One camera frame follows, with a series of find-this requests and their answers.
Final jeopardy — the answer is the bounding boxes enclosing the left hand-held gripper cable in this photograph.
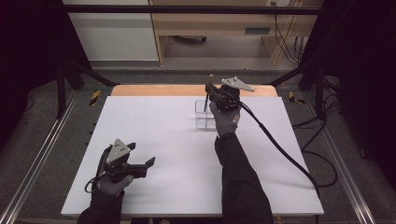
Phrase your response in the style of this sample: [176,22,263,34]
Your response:
[84,146,111,194]

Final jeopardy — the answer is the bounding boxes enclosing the black horizontal frame bar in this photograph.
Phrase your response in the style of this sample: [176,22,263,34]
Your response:
[62,5,323,16]

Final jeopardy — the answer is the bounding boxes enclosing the black curtain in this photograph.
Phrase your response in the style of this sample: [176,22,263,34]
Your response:
[0,0,92,152]
[300,0,396,190]

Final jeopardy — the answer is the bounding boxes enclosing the black chair base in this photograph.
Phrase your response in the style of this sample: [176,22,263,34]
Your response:
[172,35,208,44]

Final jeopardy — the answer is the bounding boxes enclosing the person's left hand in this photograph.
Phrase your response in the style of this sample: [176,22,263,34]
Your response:
[96,174,134,197]

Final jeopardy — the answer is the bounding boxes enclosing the aluminium floor rail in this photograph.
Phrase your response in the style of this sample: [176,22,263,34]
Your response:
[303,91,376,224]
[0,90,80,224]

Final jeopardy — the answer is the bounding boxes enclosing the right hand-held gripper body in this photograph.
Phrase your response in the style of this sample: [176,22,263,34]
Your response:
[210,76,255,113]

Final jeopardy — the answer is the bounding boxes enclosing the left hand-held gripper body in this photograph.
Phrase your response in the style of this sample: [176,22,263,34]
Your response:
[98,138,148,184]

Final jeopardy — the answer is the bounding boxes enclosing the right hand-held gripper cable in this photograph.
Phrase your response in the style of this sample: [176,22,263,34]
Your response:
[237,101,339,200]

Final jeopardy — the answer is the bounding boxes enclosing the black frame leg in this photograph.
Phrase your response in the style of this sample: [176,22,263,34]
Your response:
[55,58,121,119]
[268,60,327,121]

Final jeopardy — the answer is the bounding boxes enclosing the light wooden desk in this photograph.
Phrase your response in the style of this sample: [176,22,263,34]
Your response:
[148,0,325,67]

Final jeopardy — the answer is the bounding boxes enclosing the white cabinet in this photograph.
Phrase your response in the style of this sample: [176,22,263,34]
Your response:
[62,0,160,62]

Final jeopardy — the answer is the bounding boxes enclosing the hand-held gripper cable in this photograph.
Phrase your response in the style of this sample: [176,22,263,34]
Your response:
[237,101,339,200]
[84,146,111,194]

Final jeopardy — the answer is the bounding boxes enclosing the black hanging desk cables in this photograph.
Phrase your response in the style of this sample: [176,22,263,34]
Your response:
[270,1,308,65]

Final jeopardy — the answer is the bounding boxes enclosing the clear acrylic pen holder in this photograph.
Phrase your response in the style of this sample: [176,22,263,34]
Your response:
[194,99,220,131]

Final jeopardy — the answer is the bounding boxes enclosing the yellow black floor tape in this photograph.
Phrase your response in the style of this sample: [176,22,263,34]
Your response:
[288,91,306,105]
[89,90,103,106]

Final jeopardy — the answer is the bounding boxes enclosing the white board sheet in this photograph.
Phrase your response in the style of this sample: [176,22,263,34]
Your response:
[61,95,325,217]

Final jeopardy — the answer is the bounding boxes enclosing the black floor cables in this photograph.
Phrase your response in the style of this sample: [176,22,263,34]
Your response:
[291,76,343,153]

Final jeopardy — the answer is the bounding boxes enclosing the person's right hand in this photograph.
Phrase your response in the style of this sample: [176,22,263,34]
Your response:
[208,101,242,138]

